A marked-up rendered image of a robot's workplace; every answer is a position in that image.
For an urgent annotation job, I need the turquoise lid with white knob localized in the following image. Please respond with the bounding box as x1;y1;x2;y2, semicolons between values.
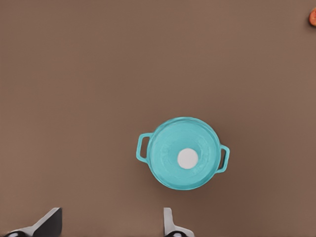
149;118;221;189

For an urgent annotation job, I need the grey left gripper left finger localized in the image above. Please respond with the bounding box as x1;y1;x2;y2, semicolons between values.
3;207;63;237

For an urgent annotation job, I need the orange-brown potato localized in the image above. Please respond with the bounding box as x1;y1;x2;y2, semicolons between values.
308;7;316;27

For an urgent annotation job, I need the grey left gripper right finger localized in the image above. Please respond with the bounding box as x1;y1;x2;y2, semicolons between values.
163;207;196;237

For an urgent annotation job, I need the turquoise pot with handles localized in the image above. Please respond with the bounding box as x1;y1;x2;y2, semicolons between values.
136;117;231;191

